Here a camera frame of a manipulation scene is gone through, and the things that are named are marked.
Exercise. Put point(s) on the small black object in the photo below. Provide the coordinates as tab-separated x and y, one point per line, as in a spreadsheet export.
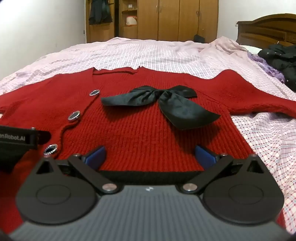
200	39

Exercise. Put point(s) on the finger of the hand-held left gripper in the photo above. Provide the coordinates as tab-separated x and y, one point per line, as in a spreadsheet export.
44	137

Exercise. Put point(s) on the white container on shelf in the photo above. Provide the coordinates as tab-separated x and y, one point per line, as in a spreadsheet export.
131	20

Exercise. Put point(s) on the dark hanging clothes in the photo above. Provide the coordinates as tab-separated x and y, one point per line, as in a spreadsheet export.
99	14

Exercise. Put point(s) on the black jacket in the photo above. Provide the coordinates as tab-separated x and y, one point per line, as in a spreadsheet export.
282	60

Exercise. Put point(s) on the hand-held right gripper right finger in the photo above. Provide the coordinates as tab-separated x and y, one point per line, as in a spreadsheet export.
204	156

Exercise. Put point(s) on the wooden wardrobe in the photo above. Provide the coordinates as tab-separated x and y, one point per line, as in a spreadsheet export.
180	20

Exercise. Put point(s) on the purple cloth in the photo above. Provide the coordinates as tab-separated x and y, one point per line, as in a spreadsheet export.
270	69

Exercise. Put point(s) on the pink checked bedsheet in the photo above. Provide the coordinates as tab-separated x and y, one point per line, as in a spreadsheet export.
150	53

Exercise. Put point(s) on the red knit sweater black bow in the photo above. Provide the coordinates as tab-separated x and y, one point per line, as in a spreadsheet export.
138	129

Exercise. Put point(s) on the white pillow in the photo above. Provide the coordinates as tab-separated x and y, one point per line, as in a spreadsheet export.
253	49

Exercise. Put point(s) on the wooden bed headboard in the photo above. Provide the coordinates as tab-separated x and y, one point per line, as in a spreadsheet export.
266	29

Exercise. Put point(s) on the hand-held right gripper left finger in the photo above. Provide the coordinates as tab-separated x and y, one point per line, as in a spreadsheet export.
96	155

